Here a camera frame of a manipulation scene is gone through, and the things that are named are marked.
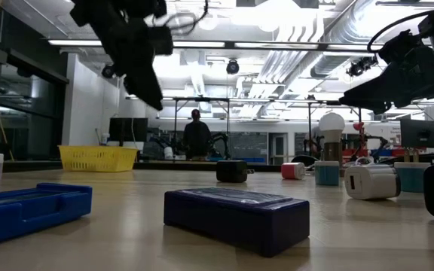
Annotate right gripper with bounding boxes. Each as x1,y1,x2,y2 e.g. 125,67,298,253
339,29,434,115

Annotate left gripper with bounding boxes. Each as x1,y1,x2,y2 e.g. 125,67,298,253
88,17,175,111

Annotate teal and white charger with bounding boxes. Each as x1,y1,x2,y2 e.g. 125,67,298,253
313,160,341,187
393,161,432,193

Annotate dark blue rectangular box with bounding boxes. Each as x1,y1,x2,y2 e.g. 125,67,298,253
163,187,311,258

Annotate black ceiling track light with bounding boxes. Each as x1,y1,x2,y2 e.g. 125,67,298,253
345,55,379,78

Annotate black ceiling spotlight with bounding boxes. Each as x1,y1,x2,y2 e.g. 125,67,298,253
225,59,241,76
101,63,117,80

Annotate black computer monitor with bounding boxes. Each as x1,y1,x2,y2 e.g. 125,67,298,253
399,118,434,150
108,117,149,143

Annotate red storage bins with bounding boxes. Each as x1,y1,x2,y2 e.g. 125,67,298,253
343,148,406,157

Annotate brass lamp with white bulb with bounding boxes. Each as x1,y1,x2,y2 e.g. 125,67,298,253
317,111,347,169

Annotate ceiling light strip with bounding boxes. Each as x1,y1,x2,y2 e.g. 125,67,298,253
47,38,103,47
172,40,226,49

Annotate person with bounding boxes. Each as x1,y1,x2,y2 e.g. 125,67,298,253
182,108,212,161

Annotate yellow plastic basket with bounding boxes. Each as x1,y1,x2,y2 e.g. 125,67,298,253
57,145,139,173

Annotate grey glass door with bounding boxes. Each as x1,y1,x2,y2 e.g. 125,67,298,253
268,132,289,166

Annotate red and white charger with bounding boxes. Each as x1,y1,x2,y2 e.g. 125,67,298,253
280,162,307,181

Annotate black metal gantry frame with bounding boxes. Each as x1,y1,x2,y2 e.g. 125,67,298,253
171,96,231,161

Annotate white bulb on wire stand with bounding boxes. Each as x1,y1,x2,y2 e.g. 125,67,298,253
347,155,372,169

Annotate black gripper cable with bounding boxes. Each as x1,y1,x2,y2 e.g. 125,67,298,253
164,0,209,37
366,9,434,53

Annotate silver ventilation duct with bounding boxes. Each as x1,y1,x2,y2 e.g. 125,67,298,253
309,0,391,80

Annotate white silver wall charger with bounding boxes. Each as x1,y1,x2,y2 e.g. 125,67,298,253
344,163,402,201

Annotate black arched strap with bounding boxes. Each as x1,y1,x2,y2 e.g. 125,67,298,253
290,154,320,169

